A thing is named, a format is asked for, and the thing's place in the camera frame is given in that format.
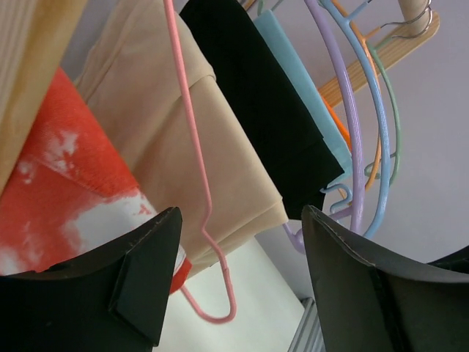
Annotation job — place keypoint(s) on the beige trousers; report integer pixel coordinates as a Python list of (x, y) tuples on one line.
[(130, 83)]

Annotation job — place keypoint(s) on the aluminium mounting rail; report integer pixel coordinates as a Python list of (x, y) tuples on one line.
[(308, 336)]

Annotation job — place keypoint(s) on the purple hanger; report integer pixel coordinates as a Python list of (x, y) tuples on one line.
[(358, 180)]

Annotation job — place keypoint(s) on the blue hanger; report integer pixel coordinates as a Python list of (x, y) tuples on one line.
[(367, 64)]

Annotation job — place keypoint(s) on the green hanger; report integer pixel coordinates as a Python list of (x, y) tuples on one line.
[(374, 61)]

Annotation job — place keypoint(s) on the light blue trousers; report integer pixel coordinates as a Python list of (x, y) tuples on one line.
[(284, 52)]

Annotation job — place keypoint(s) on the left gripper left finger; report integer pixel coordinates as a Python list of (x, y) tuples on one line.
[(112, 298)]

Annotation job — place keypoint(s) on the orange hanger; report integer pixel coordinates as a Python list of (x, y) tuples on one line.
[(367, 115)]

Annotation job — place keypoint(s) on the pink wire hanger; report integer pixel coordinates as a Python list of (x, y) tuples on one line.
[(191, 121)]

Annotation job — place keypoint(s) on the black trousers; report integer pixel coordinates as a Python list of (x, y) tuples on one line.
[(274, 118)]

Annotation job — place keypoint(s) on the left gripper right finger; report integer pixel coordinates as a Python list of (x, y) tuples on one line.
[(370, 298)]

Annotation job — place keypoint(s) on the orange trousers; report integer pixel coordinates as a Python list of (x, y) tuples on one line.
[(335, 121)]

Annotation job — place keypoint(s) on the wooden clothes rack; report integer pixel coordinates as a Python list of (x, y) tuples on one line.
[(36, 34)]

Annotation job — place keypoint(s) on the red white patterned trousers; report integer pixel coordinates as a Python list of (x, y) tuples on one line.
[(70, 191)]

